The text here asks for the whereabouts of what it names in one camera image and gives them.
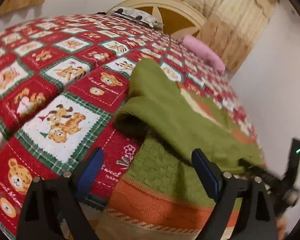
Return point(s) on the red checkered bear bedspread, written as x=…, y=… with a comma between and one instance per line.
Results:
x=62, y=81

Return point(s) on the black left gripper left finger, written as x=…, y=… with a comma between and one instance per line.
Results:
x=86, y=173

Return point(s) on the white black patterned pillow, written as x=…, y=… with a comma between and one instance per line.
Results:
x=136, y=16

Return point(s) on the beige patterned curtain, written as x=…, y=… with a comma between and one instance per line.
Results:
x=233, y=26

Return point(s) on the pink pillow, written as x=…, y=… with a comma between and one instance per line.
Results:
x=200, y=49

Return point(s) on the cream round wooden headboard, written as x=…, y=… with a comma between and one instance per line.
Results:
x=178, y=18

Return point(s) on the green orange cream knit sweater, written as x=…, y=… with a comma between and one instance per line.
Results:
x=161, y=196

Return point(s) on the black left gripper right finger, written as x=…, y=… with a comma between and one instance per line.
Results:
x=209, y=174

